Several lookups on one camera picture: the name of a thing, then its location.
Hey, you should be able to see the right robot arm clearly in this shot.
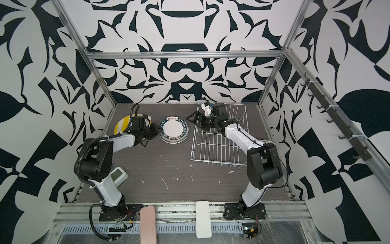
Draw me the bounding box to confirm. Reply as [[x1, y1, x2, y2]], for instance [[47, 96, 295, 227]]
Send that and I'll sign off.
[[186, 102, 284, 208]]

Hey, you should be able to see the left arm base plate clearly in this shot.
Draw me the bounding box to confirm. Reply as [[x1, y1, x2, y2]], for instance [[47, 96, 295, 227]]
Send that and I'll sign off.
[[99, 204, 144, 222]]

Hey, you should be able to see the black hook rail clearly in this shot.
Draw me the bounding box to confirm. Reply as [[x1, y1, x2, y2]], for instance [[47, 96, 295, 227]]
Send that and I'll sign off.
[[301, 74, 373, 161]]

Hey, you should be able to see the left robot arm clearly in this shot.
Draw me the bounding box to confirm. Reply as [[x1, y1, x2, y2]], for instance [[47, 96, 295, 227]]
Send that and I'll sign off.
[[74, 114, 159, 207]]

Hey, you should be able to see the small circuit board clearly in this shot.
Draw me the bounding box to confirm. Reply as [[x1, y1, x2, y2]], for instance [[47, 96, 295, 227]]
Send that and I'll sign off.
[[243, 222, 262, 239]]

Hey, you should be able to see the white flat block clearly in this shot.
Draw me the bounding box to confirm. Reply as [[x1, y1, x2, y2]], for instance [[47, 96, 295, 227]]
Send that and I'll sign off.
[[196, 201, 212, 239]]

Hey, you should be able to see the white wire dish rack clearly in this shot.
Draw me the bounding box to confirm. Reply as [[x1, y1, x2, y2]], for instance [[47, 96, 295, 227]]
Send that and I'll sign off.
[[190, 103, 249, 168]]

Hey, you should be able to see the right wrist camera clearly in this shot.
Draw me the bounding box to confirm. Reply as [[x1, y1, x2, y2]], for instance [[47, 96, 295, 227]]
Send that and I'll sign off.
[[201, 102, 213, 117]]

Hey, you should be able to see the pink flat bar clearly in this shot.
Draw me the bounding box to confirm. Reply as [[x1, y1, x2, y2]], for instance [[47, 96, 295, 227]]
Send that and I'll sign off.
[[140, 205, 157, 244]]

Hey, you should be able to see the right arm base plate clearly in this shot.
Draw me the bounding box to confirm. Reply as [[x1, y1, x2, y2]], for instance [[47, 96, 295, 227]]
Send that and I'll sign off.
[[223, 202, 267, 220]]

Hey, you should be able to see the yellow white striped plate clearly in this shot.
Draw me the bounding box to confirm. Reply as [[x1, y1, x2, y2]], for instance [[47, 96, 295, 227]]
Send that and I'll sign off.
[[114, 114, 152, 134]]

